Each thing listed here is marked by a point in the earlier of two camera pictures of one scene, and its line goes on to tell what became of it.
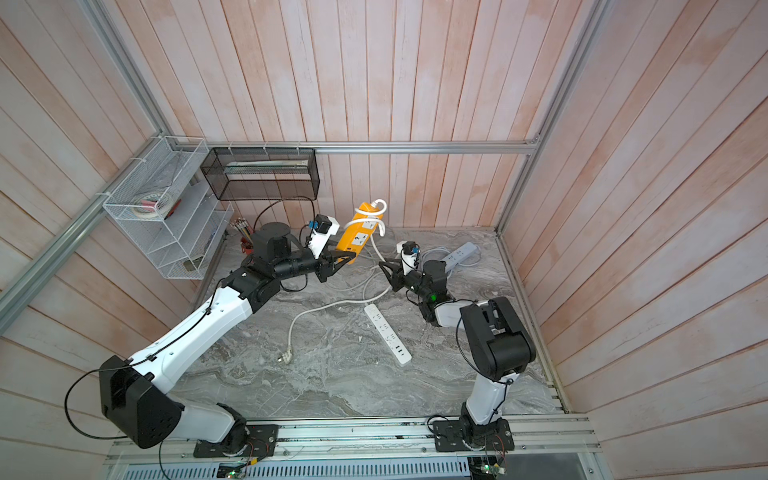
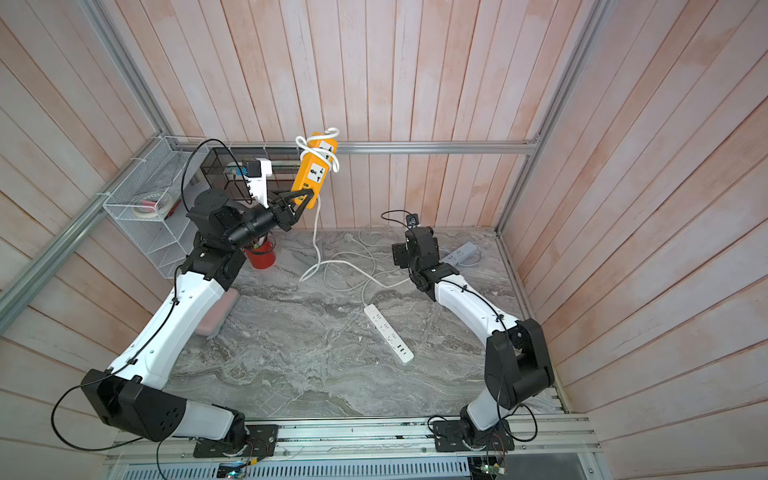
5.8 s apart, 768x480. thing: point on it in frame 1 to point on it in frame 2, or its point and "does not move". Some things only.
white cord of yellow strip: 374,209 to 321,142
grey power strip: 458,256 does not move
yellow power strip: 358,235 to 313,169
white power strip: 395,345 does not move
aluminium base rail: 560,447 does not move
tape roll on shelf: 152,204 does not move
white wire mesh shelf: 163,204 does not move
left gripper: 325,263 to 283,210
